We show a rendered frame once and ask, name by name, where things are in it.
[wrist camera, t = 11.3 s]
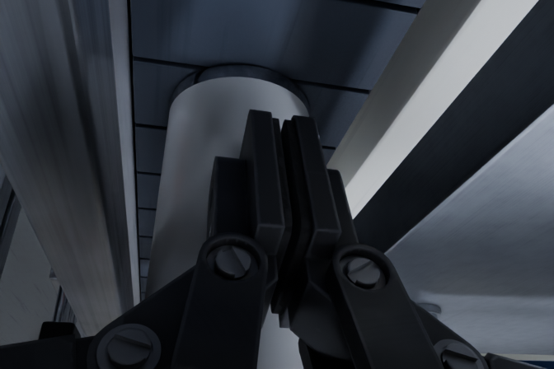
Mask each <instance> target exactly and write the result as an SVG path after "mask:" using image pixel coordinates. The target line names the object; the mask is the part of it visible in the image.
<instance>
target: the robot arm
mask: <svg viewBox="0 0 554 369"><path fill-rule="evenodd" d="M269 307H270V309H271V313H272V314H279V327H280V328H289V329H290V330H291V331H292V332H293V333H294V334H296V335H297V336H298V337H299V340H298V350H299V354H300V357H301V360H302V364H303V369H547V368H545V367H539V366H536V365H533V364H529V363H526V362H521V361H518V360H514V359H511V358H507V357H502V356H499V355H496V354H493V353H487V354H486V355H485V356H482V355H481V354H480V353H479V352H478V351H477V350H476V349H475V348H474V347H473V346H472V345H471V344H470V343H469V342H467V341H466V340H465V339H463V338H462V337H460V336H459V335H458V334H456V333H455V332H453V331H452V330H451V329H450V328H449V327H448V326H446V325H445V324H443V323H442V322H441V321H439V320H438V319H436V318H435V317H434V316H432V315H431V314H430V313H429V312H428V311H426V310H425V309H423V308H422V307H421V306H419V305H418V304H416V303H415V302H414V301H412V300H411V299H410V298H409V296H408V294H407V292H406V289H405V288H404V286H403V283H402V281H401V279H400V277H399V275H398V273H397V271H396V269H395V267H394V265H393V264H392V262H391V260H390V259H389V258H388V257H387V256H386V255H385V254H384V253H383V252H382V251H380V250H377V249H376V248H374V247H372V246H370V245H366V244H363V243H359V240H358V237H357V234H356V230H355V227H354V222H353V218H352V215H351V211H350V206H349V203H348V199H347V196H346V192H345V187H344V184H343V180H342V177H341V174H340V172H339V171H338V170H332V169H327V168H326V162H325V157H324V154H323V150H322V144H321V140H320V137H319V132H318V129H317V123H316V120H315V118H312V117H306V116H299V115H293V117H292V119H291V120H288V119H285V120H284V122H283V126H282V129H281V132H280V126H279V119H276V118H272V114H271V112H269V111H263V110H249V113H248V116H247V121H246V128H245V133H244V137H243V140H242V148H241V152H240V156H239V159H238V158H231V157H223V156H215V158H214V166H213V171H212V176H211V181H210V187H209V202H208V216H207V235H206V242H205V243H204V244H203V245H202V246H201V249H200V252H199V255H198V259H197V262H196V265H195V266H193V267H192V268H190V269H188V270H187V271H185V272H184V273H183V274H182V275H180V276H179V277H177V278H175V279H174V280H172V281H171V282H169V283H168V284H167V285H165V286H164V287H162V288H161V289H159V290H158V291H156V292H154V293H153V294H152V295H151V296H149V297H148V298H146V299H145V300H143V301H141V302H140V303H139V304H138V305H136V306H134V307H133V308H131V309H130V310H129V311H127V312H125V313H124V314H123V315H121V316H120V317H118V318H117V319H115V320H113V321H112V322H111V323H109V324H108V325H107V326H105V327H104V328H103V329H102V330H101V331H100V332H99V333H97V334H96V335H95V336H90V337H85V338H80V339H75V334H70V335H64V336H58V337H53V338H48V339H38V340H33V341H28V342H22V343H13V344H8V345H2V346H0V369H256V368H257V361H258V353H259V346H260V338H261V329H262V327H263V324H264V322H265V318H266V315H267V312H268V310H269Z"/></svg>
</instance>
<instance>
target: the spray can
mask: <svg viewBox="0 0 554 369"><path fill-rule="evenodd" d="M249 110H263V111H269V112H271V114H272V118H276V119H279V126H280V132H281V129H282V126H283V122H284V120H285V119H288V120H291V119H292V117H293V115H299V116H306V117H310V107H309V104H308V100H307V97H306V96H305V95H304V93H303V91H302V90H301V89H300V88H299V86H297V85H296V84H295V83H294V82H292V81H291V80H289V79H288V78H287V77H285V76H283V75H281V74H279V73H277V72H274V71H271V70H269V69H265V68H259V67H255V66H249V65H223V66H217V67H212V68H207V69H204V70H201V71H199V72H196V73H194V74H192V75H190V76H189V77H187V78H186V79H185V80H184V81H182V82H181V83H180V84H179V85H178V86H177V87H176V89H175V90H174V92H173V94H172V96H171V99H170V104H169V119H168V125H167V136H166V143H165V149H164V156H163V162H162V173H161V180H160V186H159V193H158V199H157V211H156V217H155V223H154V230H153V242H152V248H151V254H150V260H149V267H148V279H147V285H146V292H145V298H144V300H145V299H146V298H148V297H149V296H151V295H152V294H153V293H154V292H156V291H158V290H159V289H161V288H162V287H164V286H165V285H167V284H168V283H169V282H171V281H172V280H174V279H175V278H177V277H179V276H180V275H182V274H183V273H184V272H185V271H187V270H188V269H190V268H192V267H193V266H195V265H196V262H197V259H198V255H199V252H200V249H201V246H202V245H203V244H204V243H205V242H206V235H207V216H208V202H209V187H210V181H211V176H212V171H213V166H214V158H215V156H223V157H231V158H238V159H239V156H240V152H241V148H242V140H243V137H244V133H245V128H246V121H247V116H248V113H249ZM298 340H299V337H298V336H297V335H296V334H294V333H293V332H292V331H291V330H290V329H289V328H280V327H279V314H272V313H271V309H270V307H269V310H268V312H267V315H266V318H265V322H264V324H263V327H262V329H261V338H260V346H259V353H258V361H257V368H256V369H303V364H302V360H301V357H300V354H299V350H298Z"/></svg>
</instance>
